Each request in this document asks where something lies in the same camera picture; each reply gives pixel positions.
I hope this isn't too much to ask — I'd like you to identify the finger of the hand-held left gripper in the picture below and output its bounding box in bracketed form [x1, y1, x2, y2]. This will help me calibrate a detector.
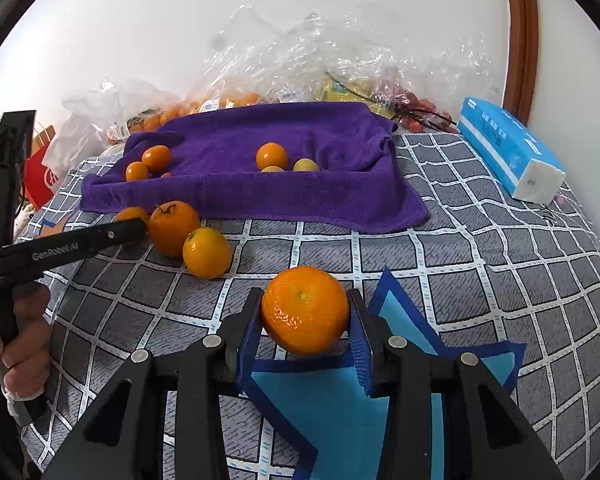
[0, 110, 37, 257]
[87, 219, 149, 257]

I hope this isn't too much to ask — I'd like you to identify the blue tissue pack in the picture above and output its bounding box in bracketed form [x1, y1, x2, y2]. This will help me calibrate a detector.
[456, 96, 567, 202]

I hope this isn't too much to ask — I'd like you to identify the red paper bag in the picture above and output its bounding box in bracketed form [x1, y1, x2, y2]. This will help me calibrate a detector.
[22, 122, 67, 211]

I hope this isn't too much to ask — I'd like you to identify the purple towel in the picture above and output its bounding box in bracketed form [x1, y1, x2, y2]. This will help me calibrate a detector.
[80, 101, 429, 234]

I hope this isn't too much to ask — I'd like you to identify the crumpled clear plastic wrap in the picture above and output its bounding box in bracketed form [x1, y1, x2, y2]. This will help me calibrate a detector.
[202, 0, 492, 112]

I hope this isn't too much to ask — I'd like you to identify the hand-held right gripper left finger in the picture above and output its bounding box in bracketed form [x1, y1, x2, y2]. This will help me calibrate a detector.
[40, 287, 266, 480]

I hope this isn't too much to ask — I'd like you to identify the bagged oranges pile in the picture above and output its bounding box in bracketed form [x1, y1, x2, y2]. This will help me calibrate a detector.
[107, 91, 261, 144]

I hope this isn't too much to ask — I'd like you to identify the red grapes bunch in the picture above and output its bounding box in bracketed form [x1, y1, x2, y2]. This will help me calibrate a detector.
[390, 87, 457, 134]

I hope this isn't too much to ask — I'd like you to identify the small orange with stem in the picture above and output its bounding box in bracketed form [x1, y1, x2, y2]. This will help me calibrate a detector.
[148, 201, 202, 257]

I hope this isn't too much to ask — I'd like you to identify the white plastic bag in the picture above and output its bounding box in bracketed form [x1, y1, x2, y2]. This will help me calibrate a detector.
[42, 79, 181, 172]

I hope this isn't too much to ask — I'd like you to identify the brown wooden door frame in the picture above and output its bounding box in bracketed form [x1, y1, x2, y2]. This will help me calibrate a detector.
[502, 0, 539, 126]

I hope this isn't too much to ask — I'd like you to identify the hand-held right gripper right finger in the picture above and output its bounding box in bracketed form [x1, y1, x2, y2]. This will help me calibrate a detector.
[346, 288, 566, 480]

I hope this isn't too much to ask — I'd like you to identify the grey checked star blanket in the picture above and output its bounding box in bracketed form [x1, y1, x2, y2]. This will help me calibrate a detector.
[15, 130, 600, 480]

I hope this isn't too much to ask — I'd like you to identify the yellow green fruit bunch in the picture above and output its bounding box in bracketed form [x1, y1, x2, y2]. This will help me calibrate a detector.
[320, 77, 382, 112]

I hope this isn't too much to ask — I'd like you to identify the person's left hand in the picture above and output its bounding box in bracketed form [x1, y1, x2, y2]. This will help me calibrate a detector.
[0, 284, 52, 401]

